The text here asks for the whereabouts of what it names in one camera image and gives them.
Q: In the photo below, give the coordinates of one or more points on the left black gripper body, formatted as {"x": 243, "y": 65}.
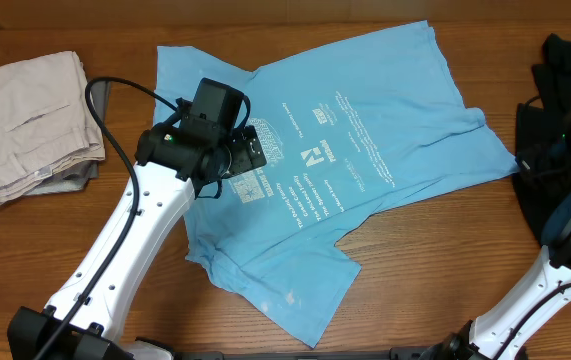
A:
{"x": 238, "y": 158}

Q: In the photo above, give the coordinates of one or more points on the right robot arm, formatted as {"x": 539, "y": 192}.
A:
{"x": 501, "y": 333}

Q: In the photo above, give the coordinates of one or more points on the light blue t-shirt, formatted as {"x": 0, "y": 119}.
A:
{"x": 349, "y": 129}

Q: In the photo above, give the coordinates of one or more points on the folded beige trousers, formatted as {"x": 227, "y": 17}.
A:
{"x": 45, "y": 126}

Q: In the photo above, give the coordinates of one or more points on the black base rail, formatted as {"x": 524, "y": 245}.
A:
{"x": 396, "y": 353}

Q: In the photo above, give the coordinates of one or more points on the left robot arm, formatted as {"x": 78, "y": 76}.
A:
{"x": 204, "y": 141}

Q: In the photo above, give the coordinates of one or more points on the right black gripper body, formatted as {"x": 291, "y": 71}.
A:
{"x": 552, "y": 164}

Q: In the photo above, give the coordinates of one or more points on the black garment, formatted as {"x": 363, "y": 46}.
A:
{"x": 545, "y": 118}

